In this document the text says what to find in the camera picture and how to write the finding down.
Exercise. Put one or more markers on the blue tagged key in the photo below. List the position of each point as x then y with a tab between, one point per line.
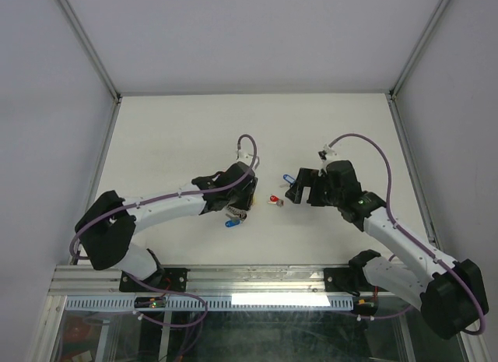
288	178

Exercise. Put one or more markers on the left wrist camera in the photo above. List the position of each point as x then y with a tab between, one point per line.
247	158

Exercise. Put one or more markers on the aluminium frame post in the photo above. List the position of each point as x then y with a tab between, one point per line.
87	46
420	46

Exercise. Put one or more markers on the red tagged key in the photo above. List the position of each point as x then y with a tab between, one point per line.
275	200

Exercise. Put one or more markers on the aluminium mounting rail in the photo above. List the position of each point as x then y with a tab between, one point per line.
202	280

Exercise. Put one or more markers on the keyring with yellow handle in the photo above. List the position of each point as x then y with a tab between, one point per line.
238	213

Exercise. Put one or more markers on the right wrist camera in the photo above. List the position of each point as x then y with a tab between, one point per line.
327	156

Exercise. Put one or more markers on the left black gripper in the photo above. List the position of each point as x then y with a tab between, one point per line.
247	202

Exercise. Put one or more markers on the white slotted cable duct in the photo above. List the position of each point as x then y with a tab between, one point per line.
234	302

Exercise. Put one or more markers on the left aluminium frame post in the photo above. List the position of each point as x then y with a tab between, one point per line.
87	46

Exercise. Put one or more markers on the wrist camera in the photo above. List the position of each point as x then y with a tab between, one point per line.
327	156
247	158

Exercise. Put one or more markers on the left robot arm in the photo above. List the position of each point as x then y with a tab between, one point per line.
107	228

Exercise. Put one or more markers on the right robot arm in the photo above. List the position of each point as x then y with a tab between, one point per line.
450	295

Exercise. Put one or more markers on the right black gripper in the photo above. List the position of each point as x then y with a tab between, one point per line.
306	177

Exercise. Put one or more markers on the right aluminium frame post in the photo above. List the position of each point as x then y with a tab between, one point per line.
420	46

